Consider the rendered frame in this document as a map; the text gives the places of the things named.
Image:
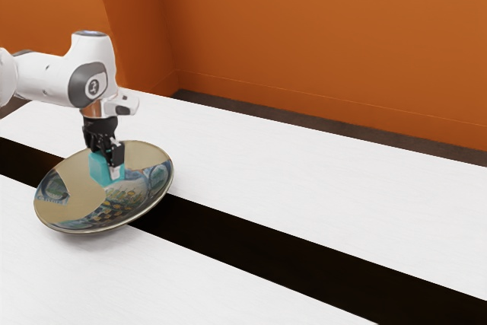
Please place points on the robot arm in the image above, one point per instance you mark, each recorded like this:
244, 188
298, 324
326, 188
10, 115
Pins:
45, 77

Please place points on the teal block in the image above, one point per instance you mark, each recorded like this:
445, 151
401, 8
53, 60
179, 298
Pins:
102, 169

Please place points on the printed shallow plate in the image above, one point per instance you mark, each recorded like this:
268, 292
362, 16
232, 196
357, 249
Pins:
102, 203

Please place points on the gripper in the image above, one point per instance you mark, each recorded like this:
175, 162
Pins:
99, 127

